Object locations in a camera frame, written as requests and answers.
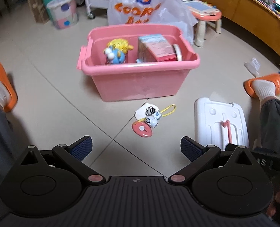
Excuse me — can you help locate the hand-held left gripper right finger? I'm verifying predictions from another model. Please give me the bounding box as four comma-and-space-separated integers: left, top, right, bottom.
168, 136, 253, 186

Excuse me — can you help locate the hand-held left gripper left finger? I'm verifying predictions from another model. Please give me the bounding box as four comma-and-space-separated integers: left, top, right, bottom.
20, 136, 106, 187

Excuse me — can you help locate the pink oval toy yellow cord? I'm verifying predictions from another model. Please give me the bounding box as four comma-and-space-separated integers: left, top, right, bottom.
132, 104, 176, 138

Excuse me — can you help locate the pink plastic storage box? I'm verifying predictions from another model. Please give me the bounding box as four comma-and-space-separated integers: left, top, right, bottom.
77, 25, 201, 103

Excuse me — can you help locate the small white blue toy figure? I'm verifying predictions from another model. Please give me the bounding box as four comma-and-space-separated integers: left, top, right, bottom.
145, 106, 162, 128

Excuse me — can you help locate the person's right leg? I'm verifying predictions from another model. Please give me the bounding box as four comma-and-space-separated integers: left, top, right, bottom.
252, 79, 280, 152

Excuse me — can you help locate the torn white paper piece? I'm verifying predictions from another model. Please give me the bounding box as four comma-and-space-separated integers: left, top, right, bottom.
135, 102, 158, 119

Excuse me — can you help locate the orange slipper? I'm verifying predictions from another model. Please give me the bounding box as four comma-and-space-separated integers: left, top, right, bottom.
243, 73, 280, 98
0, 62, 18, 113

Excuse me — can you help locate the blue yellow plush toy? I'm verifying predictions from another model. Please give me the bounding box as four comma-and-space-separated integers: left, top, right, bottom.
103, 38, 134, 65

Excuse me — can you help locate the crumpled white tissue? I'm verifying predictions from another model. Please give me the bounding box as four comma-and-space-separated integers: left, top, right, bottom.
244, 58, 261, 77

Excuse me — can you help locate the pink cardboard carton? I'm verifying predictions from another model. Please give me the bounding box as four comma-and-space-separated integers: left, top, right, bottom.
138, 34, 178, 62

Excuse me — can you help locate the white dotted storage bucket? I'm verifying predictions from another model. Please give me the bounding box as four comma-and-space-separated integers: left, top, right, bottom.
46, 0, 79, 30

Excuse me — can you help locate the pink toy drawing table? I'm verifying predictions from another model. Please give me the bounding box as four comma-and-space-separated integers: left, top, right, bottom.
183, 0, 222, 47

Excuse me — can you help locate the white rolling cart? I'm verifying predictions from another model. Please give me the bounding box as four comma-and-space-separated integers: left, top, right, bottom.
82, 0, 117, 19

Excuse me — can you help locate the brown cardboard box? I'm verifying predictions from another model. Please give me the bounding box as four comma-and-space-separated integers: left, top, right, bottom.
26, 0, 51, 24

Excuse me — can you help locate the wooden counter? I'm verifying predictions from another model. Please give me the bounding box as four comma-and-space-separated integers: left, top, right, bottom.
166, 0, 280, 68

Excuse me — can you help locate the white plastic bag orange print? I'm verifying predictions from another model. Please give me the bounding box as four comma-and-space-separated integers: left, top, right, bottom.
107, 0, 198, 46

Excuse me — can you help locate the white lid pink handle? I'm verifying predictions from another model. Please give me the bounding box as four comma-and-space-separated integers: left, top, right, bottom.
194, 97, 250, 150

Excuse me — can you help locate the white round ring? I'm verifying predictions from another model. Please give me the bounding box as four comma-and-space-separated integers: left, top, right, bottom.
173, 44, 183, 62

